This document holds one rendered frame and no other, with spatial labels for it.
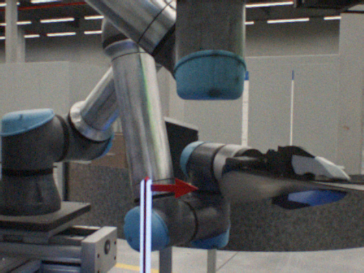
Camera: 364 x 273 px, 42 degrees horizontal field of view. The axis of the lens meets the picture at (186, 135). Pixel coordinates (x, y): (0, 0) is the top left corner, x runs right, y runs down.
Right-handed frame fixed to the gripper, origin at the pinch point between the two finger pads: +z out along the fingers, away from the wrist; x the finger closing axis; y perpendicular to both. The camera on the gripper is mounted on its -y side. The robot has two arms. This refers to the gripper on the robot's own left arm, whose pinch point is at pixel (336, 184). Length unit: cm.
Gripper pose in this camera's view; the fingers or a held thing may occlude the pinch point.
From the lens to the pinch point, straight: 67.3
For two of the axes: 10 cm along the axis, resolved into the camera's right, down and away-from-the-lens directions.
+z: 5.8, 0.6, -8.2
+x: -1.1, 9.9, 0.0
